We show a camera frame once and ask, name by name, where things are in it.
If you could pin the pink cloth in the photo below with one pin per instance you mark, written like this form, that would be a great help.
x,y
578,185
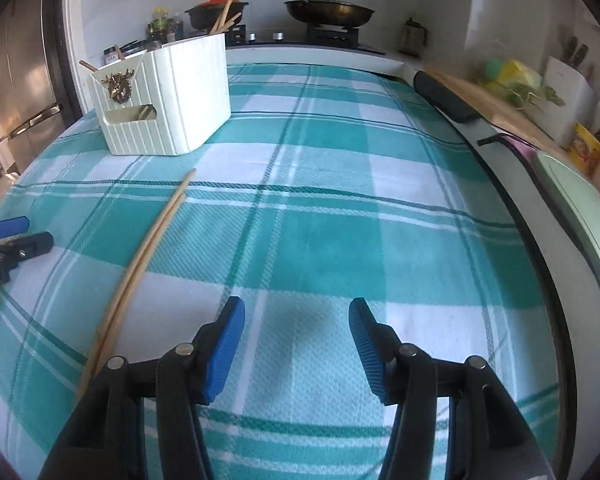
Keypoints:
x,y
522,146

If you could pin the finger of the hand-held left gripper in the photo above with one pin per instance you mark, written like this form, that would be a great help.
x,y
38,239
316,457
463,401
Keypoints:
x,y
30,245
10,227

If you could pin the yellow green bag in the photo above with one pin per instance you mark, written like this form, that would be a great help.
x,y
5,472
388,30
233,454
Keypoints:
x,y
520,74

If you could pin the light green tray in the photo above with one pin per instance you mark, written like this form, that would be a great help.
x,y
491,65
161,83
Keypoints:
x,y
585,210

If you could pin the green sponge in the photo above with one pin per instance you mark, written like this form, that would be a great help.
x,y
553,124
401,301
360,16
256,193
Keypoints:
x,y
492,68

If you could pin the teal checked tablecloth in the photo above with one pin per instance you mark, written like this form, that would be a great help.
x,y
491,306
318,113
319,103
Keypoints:
x,y
380,235

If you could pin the black padded rest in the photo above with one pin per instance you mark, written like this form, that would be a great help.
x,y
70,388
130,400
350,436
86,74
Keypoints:
x,y
445,97

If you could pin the white ribbed utensil holder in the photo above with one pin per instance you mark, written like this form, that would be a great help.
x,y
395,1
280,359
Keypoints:
x,y
190,95

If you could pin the black lid spice jar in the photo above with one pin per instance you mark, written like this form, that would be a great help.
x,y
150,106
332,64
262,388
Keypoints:
x,y
111,55

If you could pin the row of spice jars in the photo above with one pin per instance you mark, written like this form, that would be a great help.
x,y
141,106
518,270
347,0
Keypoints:
x,y
140,47

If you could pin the dark sauce bottle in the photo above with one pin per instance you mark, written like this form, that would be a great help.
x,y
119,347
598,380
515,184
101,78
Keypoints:
x,y
171,32
180,27

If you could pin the steel refrigerator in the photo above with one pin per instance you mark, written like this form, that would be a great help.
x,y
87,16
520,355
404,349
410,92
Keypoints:
x,y
25,85

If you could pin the glass jug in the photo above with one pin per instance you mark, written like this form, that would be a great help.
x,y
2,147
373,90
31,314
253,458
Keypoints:
x,y
412,40

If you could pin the black gas stove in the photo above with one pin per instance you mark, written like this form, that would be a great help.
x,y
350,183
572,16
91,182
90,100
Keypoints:
x,y
280,37

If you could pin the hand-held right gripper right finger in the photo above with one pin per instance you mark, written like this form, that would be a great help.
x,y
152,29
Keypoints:
x,y
370,355

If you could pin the yellow cap sauce bottle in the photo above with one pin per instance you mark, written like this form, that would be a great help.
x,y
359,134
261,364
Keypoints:
x,y
159,27

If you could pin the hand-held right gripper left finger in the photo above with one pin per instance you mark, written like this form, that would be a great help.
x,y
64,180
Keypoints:
x,y
225,350

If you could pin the white knife block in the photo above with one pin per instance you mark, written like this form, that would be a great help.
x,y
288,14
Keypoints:
x,y
567,100

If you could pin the black frying pan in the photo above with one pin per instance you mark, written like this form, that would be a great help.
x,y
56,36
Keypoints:
x,y
330,14

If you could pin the yellow printed packet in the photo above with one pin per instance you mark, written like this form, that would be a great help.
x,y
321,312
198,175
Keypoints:
x,y
585,147

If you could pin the wooden cutting board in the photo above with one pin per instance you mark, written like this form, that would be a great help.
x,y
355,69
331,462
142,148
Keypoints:
x,y
505,110

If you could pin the black pot with red lid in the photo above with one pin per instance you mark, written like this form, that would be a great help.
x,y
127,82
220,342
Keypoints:
x,y
200,17

